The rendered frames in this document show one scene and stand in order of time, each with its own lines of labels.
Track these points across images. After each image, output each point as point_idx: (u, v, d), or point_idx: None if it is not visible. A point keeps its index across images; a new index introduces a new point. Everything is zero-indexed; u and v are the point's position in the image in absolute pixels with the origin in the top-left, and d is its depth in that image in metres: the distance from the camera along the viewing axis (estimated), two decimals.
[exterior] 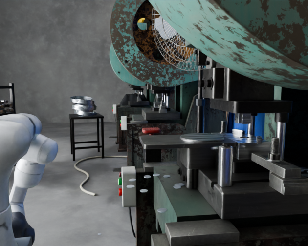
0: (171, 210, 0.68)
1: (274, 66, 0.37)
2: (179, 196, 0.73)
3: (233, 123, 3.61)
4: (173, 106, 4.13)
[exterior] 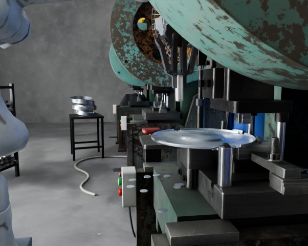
0: (171, 210, 0.68)
1: (274, 66, 0.37)
2: (179, 196, 0.73)
3: (233, 123, 3.61)
4: (173, 106, 4.13)
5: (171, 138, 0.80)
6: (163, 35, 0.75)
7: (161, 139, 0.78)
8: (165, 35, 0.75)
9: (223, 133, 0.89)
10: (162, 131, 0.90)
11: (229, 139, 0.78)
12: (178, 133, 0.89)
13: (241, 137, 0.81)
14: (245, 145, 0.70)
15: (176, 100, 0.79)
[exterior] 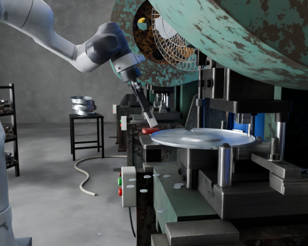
0: (171, 210, 0.68)
1: (274, 66, 0.37)
2: (179, 196, 0.73)
3: (233, 123, 3.61)
4: (173, 106, 4.13)
5: (200, 143, 0.72)
6: (137, 85, 1.05)
7: (206, 146, 0.69)
8: (138, 84, 1.05)
9: (180, 132, 0.91)
10: (159, 142, 0.73)
11: None
12: (168, 139, 0.78)
13: (205, 131, 0.92)
14: (241, 134, 0.86)
15: (154, 126, 1.11)
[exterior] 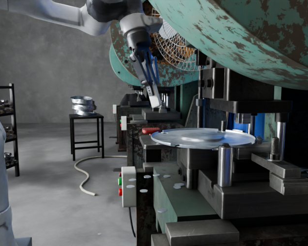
0: (171, 210, 0.68)
1: (274, 66, 0.37)
2: (179, 196, 0.73)
3: (233, 123, 3.61)
4: (173, 106, 4.13)
5: (222, 134, 0.86)
6: (135, 51, 0.87)
7: (226, 133, 0.89)
8: (137, 51, 0.87)
9: (196, 145, 0.70)
10: (255, 138, 0.78)
11: (175, 138, 0.80)
12: (238, 140, 0.77)
13: (168, 141, 0.75)
14: (156, 134, 0.86)
15: (155, 106, 0.89)
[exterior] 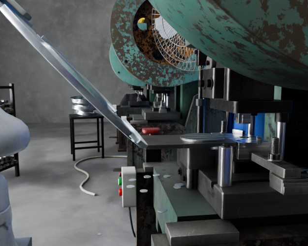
0: (171, 210, 0.68)
1: (274, 66, 0.37)
2: (179, 196, 0.73)
3: (233, 123, 3.61)
4: (173, 106, 4.13)
5: (112, 112, 0.47)
6: None
7: (120, 119, 0.50)
8: None
9: None
10: (145, 147, 0.40)
11: (35, 36, 0.40)
12: None
13: None
14: (23, 20, 0.45)
15: (29, 14, 0.41)
